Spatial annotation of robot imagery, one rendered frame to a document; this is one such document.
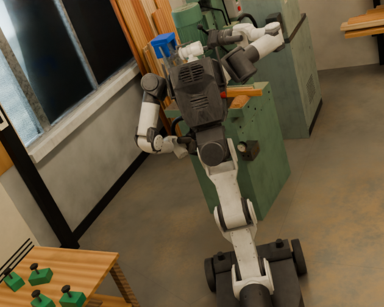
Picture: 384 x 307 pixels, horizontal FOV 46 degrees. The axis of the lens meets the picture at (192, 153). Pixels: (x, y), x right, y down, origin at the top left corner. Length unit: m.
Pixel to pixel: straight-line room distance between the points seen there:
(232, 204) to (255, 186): 0.82
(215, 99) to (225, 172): 0.40
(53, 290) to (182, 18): 1.68
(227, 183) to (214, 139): 0.28
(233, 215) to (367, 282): 0.88
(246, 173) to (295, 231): 0.50
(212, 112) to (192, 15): 0.84
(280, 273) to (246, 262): 0.26
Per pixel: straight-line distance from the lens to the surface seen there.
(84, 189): 3.86
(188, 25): 2.76
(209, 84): 2.06
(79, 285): 2.52
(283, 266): 2.65
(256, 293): 2.30
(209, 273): 2.74
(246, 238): 2.39
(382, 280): 2.75
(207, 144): 2.03
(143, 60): 4.34
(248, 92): 2.84
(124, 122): 4.29
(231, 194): 2.27
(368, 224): 3.07
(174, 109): 3.01
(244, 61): 2.20
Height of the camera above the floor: 2.04
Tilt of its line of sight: 28 degrees down
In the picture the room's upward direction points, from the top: 20 degrees counter-clockwise
